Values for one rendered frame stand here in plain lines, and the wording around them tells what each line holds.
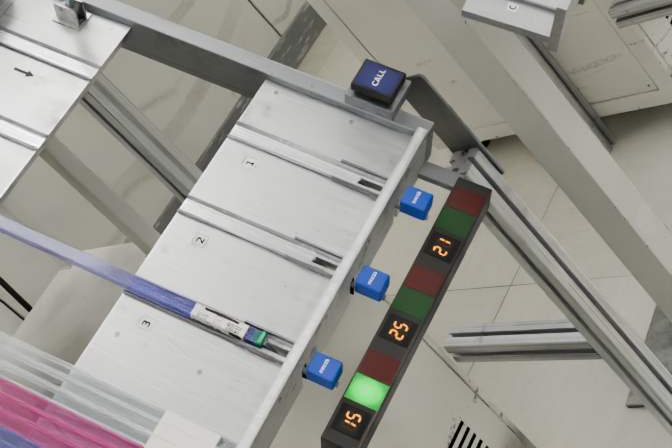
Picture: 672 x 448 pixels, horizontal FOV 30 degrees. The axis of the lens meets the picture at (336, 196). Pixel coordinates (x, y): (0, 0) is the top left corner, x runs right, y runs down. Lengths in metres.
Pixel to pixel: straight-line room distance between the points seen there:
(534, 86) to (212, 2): 2.15
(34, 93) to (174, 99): 2.13
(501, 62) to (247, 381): 0.61
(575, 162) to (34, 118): 0.73
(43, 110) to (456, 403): 0.75
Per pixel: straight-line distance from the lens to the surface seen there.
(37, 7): 1.56
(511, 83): 1.66
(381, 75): 1.39
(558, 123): 1.71
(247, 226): 1.33
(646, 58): 2.34
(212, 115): 3.65
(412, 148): 1.36
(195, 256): 1.32
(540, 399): 2.14
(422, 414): 1.79
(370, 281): 1.28
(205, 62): 1.49
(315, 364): 1.24
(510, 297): 2.36
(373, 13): 2.54
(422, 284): 1.31
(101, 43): 1.51
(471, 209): 1.36
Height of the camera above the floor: 1.34
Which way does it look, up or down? 26 degrees down
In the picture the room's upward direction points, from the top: 43 degrees counter-clockwise
